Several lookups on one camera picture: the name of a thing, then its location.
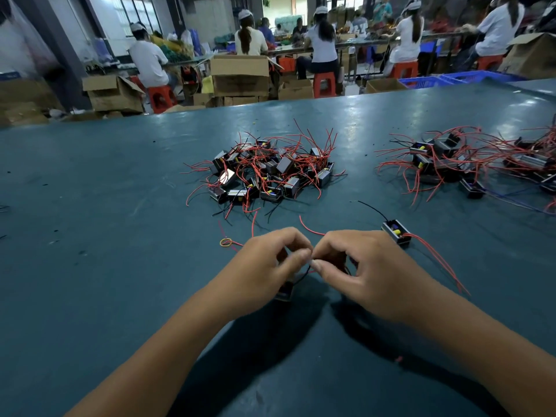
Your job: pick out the person's left hand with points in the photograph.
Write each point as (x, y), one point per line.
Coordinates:
(256, 273)

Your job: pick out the person's right hand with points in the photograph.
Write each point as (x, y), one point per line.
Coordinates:
(382, 278)

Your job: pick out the person's right forearm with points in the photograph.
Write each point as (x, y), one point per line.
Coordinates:
(495, 360)

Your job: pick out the shallow cardboard box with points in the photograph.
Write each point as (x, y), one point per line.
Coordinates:
(386, 85)

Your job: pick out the blue plastic crate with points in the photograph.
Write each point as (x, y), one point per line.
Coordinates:
(482, 76)
(427, 81)

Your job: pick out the low cardboard box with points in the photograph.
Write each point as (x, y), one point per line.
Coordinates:
(295, 89)

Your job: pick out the large closed cardboard box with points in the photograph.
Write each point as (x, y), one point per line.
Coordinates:
(241, 75)

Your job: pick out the person's left forearm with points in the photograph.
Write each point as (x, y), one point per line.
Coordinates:
(148, 373)

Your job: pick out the open cardboard box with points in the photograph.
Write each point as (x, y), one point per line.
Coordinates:
(113, 94)

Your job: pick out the tilted cardboard box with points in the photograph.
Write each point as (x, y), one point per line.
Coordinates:
(530, 54)

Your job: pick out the yellow rubber band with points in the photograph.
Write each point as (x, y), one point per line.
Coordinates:
(223, 242)

